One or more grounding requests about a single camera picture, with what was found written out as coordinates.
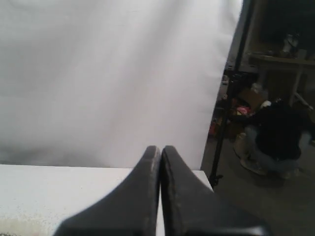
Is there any cardboard box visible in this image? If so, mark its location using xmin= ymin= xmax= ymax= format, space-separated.
xmin=238 ymin=88 xmax=266 ymax=111

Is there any wooden workbench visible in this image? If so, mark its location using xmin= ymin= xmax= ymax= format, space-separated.
xmin=248 ymin=53 xmax=315 ymax=105

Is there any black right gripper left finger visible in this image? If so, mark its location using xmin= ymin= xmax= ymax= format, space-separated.
xmin=54 ymin=146 xmax=161 ymax=236

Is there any black metal rack post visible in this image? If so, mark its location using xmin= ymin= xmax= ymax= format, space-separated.
xmin=208 ymin=0 xmax=255 ymax=188

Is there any crouching person in black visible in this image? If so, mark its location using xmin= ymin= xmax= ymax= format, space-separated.
xmin=235 ymin=100 xmax=315 ymax=179

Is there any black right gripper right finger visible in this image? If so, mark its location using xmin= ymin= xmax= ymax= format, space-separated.
xmin=160 ymin=146 xmax=272 ymax=236

